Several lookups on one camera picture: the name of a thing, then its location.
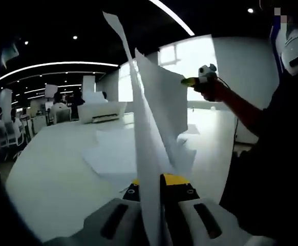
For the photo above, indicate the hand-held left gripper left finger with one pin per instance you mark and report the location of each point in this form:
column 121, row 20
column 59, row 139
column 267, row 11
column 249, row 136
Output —
column 108, row 223

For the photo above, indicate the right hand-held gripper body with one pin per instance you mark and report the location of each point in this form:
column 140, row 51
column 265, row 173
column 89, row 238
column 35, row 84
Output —
column 207, row 73

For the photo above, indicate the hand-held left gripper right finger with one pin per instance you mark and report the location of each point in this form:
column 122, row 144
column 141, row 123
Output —
column 184, row 212

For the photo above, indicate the white printing paper sheet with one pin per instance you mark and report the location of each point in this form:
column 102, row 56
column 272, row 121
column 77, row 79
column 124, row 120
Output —
column 169, row 102

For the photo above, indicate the person's right hand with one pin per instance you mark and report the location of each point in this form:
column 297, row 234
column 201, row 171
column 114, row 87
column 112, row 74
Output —
column 211, row 89

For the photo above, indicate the curved ceiling light strip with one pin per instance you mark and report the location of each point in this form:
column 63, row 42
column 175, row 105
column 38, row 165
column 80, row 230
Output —
column 56, row 63
column 172, row 16

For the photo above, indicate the white chest-worn device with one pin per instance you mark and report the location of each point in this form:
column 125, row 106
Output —
column 292, row 48

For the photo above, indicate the white printer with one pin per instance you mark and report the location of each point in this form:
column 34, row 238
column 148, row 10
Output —
column 100, row 112

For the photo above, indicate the person's dark clothed torso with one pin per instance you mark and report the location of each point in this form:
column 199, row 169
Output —
column 279, row 166

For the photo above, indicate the white office chair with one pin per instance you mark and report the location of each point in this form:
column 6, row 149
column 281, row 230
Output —
column 60, row 112

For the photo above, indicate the white display board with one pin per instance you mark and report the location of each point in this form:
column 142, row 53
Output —
column 51, row 91

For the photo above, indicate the ceiling air conditioner unit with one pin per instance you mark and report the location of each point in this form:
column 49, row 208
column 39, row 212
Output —
column 10, row 51

